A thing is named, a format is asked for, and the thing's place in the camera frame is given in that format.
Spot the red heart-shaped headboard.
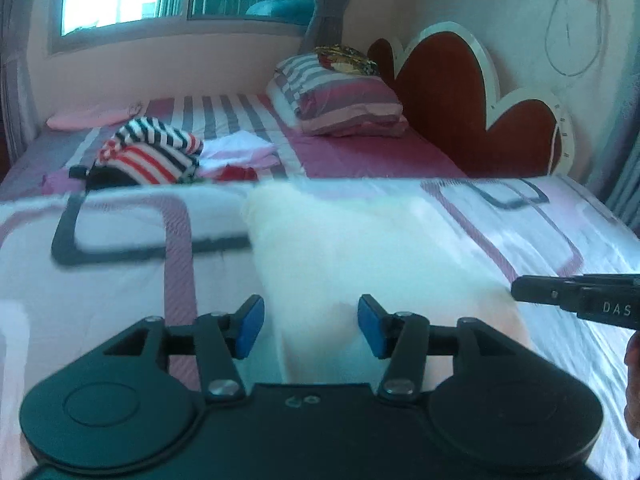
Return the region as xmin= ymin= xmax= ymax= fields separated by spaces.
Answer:
xmin=367 ymin=21 xmax=577 ymax=179

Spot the person's right hand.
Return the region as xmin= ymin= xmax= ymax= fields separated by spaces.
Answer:
xmin=623 ymin=332 xmax=640 ymax=452

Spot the cream white garment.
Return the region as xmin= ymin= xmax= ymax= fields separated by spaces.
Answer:
xmin=242 ymin=182 xmax=531 ymax=386

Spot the pink striped bed sheet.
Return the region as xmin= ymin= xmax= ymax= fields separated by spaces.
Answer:
xmin=0 ymin=92 xmax=468 ymax=202

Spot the teal cushion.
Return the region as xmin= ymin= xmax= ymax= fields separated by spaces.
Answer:
xmin=245 ymin=0 xmax=316 ymax=26

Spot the pink striped pillow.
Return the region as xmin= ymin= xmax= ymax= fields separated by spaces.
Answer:
xmin=295 ymin=77 xmax=409 ymax=137

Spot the red white striped garment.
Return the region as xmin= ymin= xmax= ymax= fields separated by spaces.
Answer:
xmin=95 ymin=142 xmax=201 ymax=185

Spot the grey striped pillow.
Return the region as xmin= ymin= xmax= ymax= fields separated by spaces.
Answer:
xmin=265 ymin=52 xmax=372 ymax=122

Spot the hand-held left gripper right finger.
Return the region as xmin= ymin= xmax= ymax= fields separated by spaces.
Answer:
xmin=358 ymin=295 xmax=531 ymax=403

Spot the purple garment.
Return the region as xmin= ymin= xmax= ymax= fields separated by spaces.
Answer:
xmin=40 ymin=167 xmax=89 ymax=196

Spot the white folded cloth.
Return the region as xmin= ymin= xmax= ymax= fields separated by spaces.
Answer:
xmin=200 ymin=131 xmax=279 ymax=171

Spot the white wall cable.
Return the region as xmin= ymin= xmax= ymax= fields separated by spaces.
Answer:
xmin=544 ymin=0 xmax=609 ymax=79

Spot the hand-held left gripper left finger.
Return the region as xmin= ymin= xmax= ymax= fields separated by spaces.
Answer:
xmin=102 ymin=295 xmax=265 ymax=403

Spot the black garment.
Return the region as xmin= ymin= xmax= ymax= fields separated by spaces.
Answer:
xmin=67 ymin=165 xmax=139 ymax=191

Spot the gold patterned folded cloth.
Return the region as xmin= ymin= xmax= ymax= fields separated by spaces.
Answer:
xmin=314 ymin=45 xmax=381 ymax=77

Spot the pink cloth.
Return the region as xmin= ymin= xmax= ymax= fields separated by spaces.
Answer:
xmin=46 ymin=101 xmax=146 ymax=132

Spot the navy white striped shirt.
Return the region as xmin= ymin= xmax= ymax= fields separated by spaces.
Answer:
xmin=107 ymin=116 xmax=204 ymax=156

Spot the grey striped curtain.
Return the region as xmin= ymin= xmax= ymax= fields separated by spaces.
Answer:
xmin=0 ymin=0 xmax=51 ymax=161

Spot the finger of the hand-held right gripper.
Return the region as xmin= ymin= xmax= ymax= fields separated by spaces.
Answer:
xmin=511 ymin=275 xmax=584 ymax=318

